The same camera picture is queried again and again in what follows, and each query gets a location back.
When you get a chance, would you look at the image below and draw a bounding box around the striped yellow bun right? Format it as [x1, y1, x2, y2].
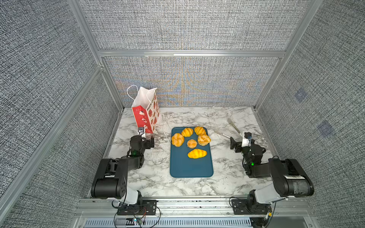
[194, 126, 206, 135]

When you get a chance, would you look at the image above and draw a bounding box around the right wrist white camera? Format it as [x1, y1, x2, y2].
[241, 132, 254, 147]

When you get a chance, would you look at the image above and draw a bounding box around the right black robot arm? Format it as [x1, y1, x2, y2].
[230, 136, 314, 208]

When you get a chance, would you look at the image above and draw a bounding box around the striped yellow bun left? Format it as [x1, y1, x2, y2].
[181, 128, 194, 137]

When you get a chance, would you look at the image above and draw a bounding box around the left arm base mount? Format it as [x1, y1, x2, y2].
[117, 199, 157, 216]

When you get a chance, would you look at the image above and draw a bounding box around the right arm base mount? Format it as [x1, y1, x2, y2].
[229, 198, 271, 215]

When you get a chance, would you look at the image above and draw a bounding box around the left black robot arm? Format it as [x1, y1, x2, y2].
[90, 135, 155, 206]

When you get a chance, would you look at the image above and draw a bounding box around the striped yellow bun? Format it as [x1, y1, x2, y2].
[194, 126, 206, 135]
[181, 128, 194, 137]

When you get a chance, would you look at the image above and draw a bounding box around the small round crusty bun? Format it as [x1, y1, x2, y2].
[187, 139, 198, 149]

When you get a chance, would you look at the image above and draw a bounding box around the knot shaped bread roll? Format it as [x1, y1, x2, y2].
[171, 133, 184, 147]

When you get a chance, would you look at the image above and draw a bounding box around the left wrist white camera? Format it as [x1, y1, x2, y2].
[137, 127, 144, 135]

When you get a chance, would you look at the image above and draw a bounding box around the yellow striped croissant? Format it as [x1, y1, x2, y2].
[188, 149, 208, 159]

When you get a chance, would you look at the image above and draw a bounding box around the flaky braided pastry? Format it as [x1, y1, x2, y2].
[197, 134, 211, 146]

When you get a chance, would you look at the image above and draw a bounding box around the wrist white camera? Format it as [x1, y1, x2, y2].
[137, 127, 144, 135]
[241, 132, 254, 147]

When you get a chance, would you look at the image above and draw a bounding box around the red white paper gift bag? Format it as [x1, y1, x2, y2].
[127, 85, 160, 134]

